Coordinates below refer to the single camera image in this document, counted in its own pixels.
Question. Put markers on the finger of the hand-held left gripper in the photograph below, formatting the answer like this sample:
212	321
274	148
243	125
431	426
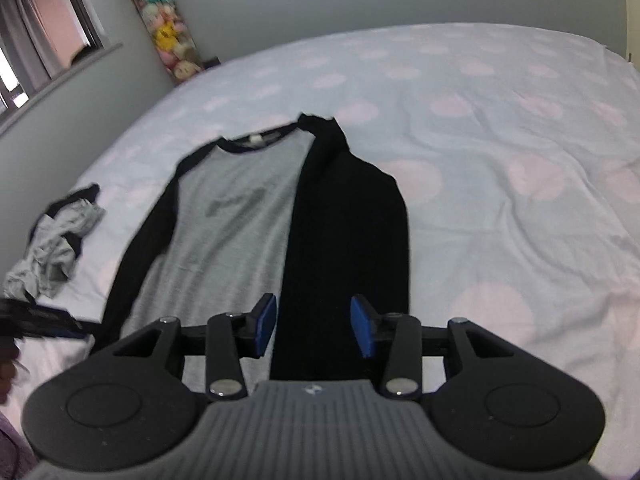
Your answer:
55	322

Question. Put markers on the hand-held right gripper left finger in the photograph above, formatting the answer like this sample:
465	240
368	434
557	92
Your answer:
265	325

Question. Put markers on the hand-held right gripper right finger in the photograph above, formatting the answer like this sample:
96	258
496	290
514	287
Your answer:
361	325

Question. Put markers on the grey shirt with black sleeves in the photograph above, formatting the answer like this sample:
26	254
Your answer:
240	240

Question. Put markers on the crumpled grey and black garment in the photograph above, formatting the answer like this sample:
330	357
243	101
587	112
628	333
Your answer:
50	255

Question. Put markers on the purple fuzzy cloth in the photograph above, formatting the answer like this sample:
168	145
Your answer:
12	440

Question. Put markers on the polka dot bed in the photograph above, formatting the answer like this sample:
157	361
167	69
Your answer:
500	185

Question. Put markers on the plush toy storage tube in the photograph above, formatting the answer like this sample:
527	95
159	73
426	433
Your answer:
167	35

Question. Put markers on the window with dark frame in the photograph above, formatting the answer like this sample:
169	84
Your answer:
35	35

